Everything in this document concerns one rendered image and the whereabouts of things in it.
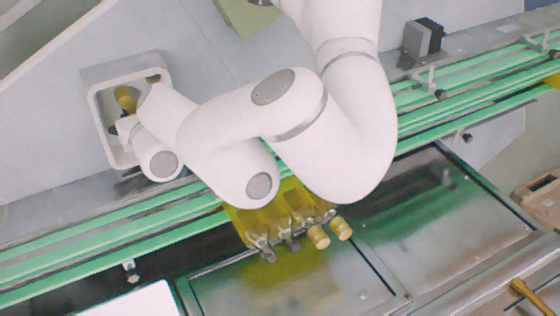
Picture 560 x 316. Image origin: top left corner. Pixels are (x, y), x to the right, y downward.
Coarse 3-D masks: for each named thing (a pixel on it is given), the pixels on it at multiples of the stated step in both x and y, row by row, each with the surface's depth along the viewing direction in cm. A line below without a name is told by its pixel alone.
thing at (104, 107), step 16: (112, 80) 90; (128, 80) 91; (144, 80) 101; (160, 80) 99; (96, 96) 97; (112, 96) 99; (96, 112) 92; (112, 112) 102; (112, 144) 106; (112, 160) 100; (128, 160) 104
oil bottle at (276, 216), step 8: (272, 200) 107; (264, 208) 105; (272, 208) 105; (280, 208) 105; (264, 216) 103; (272, 216) 103; (280, 216) 103; (288, 216) 103; (272, 224) 101; (280, 224) 101; (288, 224) 102; (272, 232) 102; (280, 232) 102
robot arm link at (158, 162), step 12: (144, 132) 82; (132, 144) 84; (144, 144) 78; (156, 144) 76; (144, 156) 76; (156, 156) 76; (168, 156) 77; (144, 168) 77; (156, 168) 77; (168, 168) 78; (180, 168) 79; (156, 180) 78; (168, 180) 79
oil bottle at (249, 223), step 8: (224, 200) 108; (224, 208) 111; (232, 208) 105; (240, 208) 105; (256, 208) 105; (232, 216) 105; (240, 216) 103; (248, 216) 103; (256, 216) 103; (240, 224) 101; (248, 224) 101; (256, 224) 101; (264, 224) 101; (240, 232) 103; (248, 232) 99; (256, 232) 100; (264, 232) 100; (248, 240) 100; (256, 240) 100; (256, 248) 102
